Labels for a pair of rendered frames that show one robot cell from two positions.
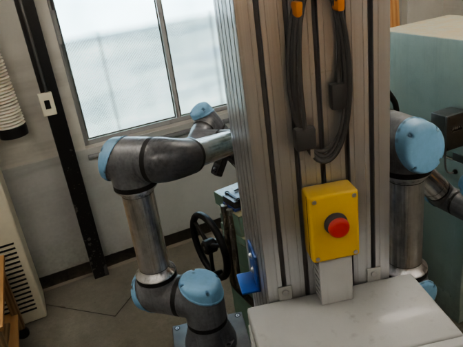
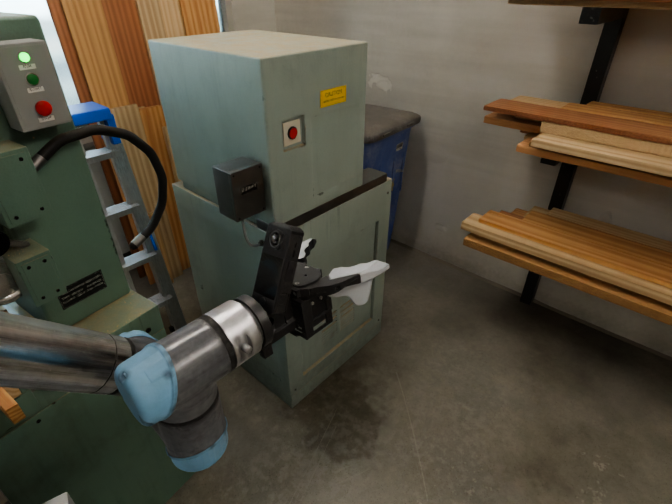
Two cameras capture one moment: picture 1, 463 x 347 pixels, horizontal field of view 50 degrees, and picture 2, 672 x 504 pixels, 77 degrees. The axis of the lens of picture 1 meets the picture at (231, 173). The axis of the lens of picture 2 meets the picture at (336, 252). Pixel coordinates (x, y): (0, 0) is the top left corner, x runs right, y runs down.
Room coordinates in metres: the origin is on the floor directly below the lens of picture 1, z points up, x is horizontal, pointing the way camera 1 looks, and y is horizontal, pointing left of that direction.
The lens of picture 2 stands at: (0.79, -0.67, 1.58)
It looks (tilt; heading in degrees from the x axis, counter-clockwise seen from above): 33 degrees down; 333
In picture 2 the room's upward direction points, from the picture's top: straight up
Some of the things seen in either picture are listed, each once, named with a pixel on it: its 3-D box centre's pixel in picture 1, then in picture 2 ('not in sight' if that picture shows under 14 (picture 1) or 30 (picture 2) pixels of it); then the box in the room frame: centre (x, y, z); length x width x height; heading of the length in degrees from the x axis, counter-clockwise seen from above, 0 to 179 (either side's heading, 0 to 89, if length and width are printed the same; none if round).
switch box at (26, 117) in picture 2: not in sight; (27, 85); (1.88, -0.52, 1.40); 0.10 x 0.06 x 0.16; 119
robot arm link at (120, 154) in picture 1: (147, 230); not in sight; (1.19, 0.25, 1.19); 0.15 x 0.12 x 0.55; 66
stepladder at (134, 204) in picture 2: not in sight; (127, 240); (2.68, -0.57, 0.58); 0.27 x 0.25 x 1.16; 21
